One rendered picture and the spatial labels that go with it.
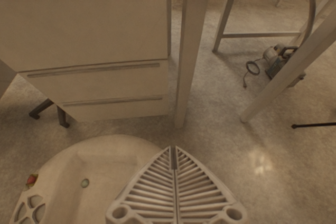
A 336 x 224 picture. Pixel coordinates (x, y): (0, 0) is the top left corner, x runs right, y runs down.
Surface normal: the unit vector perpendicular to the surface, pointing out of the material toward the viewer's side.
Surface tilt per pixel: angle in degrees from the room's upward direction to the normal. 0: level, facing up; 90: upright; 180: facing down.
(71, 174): 73
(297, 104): 0
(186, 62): 90
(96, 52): 90
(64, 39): 90
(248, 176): 0
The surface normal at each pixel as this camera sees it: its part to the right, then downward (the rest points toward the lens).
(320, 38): -1.00, 0.08
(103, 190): 0.00, -0.51
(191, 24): 0.09, 0.86
